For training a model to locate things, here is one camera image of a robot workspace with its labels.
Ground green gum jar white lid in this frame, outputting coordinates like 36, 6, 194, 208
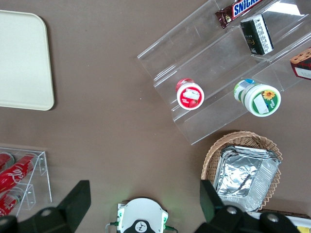
233, 79, 282, 117

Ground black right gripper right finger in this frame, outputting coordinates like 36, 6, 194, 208
194, 180, 302, 233

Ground clear acrylic can dispenser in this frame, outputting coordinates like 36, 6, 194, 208
0, 147, 53, 218

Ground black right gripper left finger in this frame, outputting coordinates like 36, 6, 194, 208
0, 180, 92, 233

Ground cream plastic tray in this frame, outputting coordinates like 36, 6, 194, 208
0, 10, 55, 111

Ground Snickers chocolate bar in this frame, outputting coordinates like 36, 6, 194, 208
215, 0, 264, 30

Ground light tan wicker basket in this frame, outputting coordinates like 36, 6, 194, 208
201, 131, 284, 212

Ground brown cookie box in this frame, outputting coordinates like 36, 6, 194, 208
290, 47, 311, 81

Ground clear acrylic stepped stand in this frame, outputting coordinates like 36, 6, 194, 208
137, 0, 311, 146

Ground stacked aluminium foil trays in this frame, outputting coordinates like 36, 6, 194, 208
212, 145, 282, 212

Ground red cola can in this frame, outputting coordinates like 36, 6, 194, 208
0, 152, 16, 172
0, 188, 25, 218
0, 155, 37, 194

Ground black snack box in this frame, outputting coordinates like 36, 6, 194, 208
240, 14, 275, 56

